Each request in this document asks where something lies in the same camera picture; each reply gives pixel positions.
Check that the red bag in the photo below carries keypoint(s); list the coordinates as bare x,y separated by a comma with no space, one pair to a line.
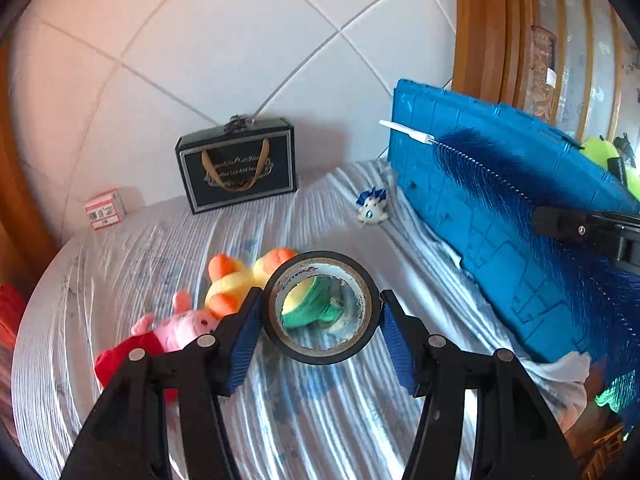
10,315

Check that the striped white bed sheet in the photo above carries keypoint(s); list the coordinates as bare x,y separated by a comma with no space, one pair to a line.
325,410

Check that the pink pig plush red dress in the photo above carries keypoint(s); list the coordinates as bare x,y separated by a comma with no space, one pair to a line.
170,330

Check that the white padded wooden headboard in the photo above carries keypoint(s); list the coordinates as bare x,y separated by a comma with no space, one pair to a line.
225,35

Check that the black gift box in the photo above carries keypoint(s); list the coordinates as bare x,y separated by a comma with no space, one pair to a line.
235,165

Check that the green plastic object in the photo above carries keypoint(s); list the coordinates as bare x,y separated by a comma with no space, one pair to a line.
612,395

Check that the white mouse plush blue bow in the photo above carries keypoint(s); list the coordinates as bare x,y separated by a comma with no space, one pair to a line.
372,207

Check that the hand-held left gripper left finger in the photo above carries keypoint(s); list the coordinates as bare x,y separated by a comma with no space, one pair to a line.
242,345

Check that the wooden glass door cabinet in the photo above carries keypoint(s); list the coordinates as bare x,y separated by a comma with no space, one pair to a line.
575,60

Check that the black tape roll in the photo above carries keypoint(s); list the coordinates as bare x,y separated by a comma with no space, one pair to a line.
320,355

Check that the blue bottle brush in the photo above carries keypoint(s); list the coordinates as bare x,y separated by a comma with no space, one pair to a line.
480,170

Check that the blue plastic crate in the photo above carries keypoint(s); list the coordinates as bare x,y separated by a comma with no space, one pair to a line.
425,200

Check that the small pink white box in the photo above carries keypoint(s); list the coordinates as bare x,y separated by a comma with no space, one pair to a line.
104,209

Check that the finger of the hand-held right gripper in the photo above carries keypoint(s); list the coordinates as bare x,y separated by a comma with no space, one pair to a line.
565,222

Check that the beige patterned box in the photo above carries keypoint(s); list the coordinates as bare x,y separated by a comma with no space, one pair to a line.
544,70

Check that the yellow duck plush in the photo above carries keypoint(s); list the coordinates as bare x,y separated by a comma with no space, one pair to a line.
225,280

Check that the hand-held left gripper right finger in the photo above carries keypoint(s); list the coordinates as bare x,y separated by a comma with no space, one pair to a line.
400,347

